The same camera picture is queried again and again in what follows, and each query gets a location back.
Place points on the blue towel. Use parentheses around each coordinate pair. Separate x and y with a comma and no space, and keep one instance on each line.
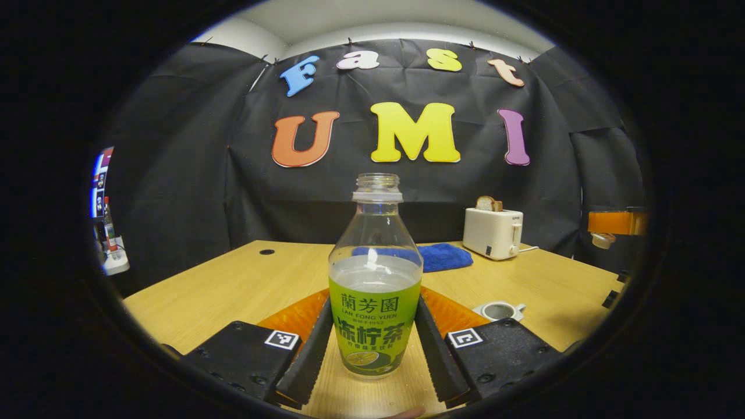
(445,257)

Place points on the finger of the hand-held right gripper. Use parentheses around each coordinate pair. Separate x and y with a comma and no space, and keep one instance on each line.
(614,222)

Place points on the white ceramic teacup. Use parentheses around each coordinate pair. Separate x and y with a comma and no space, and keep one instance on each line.
(497,311)

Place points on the white toaster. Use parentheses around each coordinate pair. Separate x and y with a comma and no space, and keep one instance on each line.
(492,233)

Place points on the small red label bottle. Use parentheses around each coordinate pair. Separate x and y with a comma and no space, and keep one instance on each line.
(109,230)

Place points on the white side table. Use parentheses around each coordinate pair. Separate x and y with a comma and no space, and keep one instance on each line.
(116,263)

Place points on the black backdrop cloth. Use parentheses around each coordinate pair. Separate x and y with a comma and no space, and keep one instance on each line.
(192,145)

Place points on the computer monitor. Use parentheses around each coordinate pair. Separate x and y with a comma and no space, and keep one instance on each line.
(100,180)

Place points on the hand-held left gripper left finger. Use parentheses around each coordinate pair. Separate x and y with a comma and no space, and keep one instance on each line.
(305,361)

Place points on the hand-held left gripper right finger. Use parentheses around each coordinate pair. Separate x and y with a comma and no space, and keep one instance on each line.
(436,361)

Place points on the green label water bottle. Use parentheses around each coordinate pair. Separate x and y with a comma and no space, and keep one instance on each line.
(375,314)

